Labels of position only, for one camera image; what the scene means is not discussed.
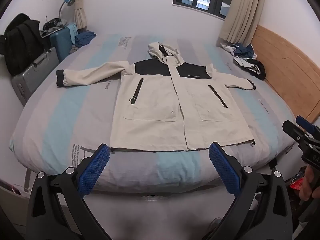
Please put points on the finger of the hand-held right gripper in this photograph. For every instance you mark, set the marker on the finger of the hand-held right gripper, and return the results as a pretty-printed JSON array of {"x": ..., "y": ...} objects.
[
  {"x": 291, "y": 128},
  {"x": 305, "y": 124}
]

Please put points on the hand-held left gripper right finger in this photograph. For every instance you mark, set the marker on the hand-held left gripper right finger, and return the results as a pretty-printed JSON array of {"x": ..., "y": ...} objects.
[{"x": 225, "y": 171}]

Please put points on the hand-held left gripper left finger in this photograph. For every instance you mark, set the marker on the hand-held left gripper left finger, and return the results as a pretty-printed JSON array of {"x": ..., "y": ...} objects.
[{"x": 93, "y": 171}]

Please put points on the cream and black hooded jacket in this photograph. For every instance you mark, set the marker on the cream and black hooded jacket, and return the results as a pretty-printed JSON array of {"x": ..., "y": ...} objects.
[{"x": 150, "y": 100}]

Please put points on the dark blue crumpled clothes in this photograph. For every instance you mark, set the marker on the dark blue crumpled clothes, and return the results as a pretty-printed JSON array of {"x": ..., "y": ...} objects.
[{"x": 85, "y": 37}]

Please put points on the grey and black clothes heap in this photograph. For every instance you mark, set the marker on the grey and black clothes heap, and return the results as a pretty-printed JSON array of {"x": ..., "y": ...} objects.
[{"x": 53, "y": 25}]

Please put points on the person's right hand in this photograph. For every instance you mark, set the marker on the person's right hand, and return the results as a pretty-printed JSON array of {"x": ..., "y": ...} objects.
[{"x": 308, "y": 185}]

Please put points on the red plastic bag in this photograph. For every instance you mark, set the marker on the red plastic bag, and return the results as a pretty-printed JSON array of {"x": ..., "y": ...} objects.
[{"x": 296, "y": 183}]

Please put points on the bed with striped sheet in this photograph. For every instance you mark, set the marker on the bed with striped sheet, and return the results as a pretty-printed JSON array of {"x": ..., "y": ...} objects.
[{"x": 62, "y": 117}]

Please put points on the wooden headboard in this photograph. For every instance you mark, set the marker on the wooden headboard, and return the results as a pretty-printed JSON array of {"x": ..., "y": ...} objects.
[{"x": 287, "y": 62}]

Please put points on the black and white garment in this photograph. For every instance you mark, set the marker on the black and white garment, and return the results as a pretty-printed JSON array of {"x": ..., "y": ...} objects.
[{"x": 255, "y": 68}]

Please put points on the blue crumpled garment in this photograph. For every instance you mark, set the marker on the blue crumpled garment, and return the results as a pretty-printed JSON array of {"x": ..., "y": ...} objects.
[{"x": 246, "y": 51}]

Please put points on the white crumpled garment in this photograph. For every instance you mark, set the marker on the white crumpled garment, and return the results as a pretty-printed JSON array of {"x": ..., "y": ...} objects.
[{"x": 228, "y": 47}]

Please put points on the silver hard suitcase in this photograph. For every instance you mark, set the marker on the silver hard suitcase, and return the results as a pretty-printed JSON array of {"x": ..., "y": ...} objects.
[{"x": 32, "y": 75}]

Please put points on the wide beige curtain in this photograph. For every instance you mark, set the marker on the wide beige curtain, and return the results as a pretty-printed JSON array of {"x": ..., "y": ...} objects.
[{"x": 242, "y": 17}]

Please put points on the small grey-brown cloth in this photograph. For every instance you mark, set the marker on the small grey-brown cloth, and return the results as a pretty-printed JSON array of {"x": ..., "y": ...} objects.
[{"x": 73, "y": 49}]

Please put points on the teal hard suitcase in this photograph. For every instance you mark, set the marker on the teal hard suitcase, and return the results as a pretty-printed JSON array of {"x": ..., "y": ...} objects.
[{"x": 61, "y": 42}]

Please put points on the light blue cloth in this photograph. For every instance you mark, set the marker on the light blue cloth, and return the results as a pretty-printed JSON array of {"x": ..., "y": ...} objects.
[{"x": 73, "y": 31}]

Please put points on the black backpack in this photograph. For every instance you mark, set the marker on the black backpack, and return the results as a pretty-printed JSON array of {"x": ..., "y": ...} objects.
[{"x": 22, "y": 42}]

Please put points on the narrow tied beige curtain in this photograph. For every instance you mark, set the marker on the narrow tied beige curtain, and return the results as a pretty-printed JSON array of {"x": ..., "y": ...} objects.
[{"x": 80, "y": 12}]

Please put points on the blue desk lamp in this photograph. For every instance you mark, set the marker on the blue desk lamp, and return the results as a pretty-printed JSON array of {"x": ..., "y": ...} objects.
[{"x": 68, "y": 0}]

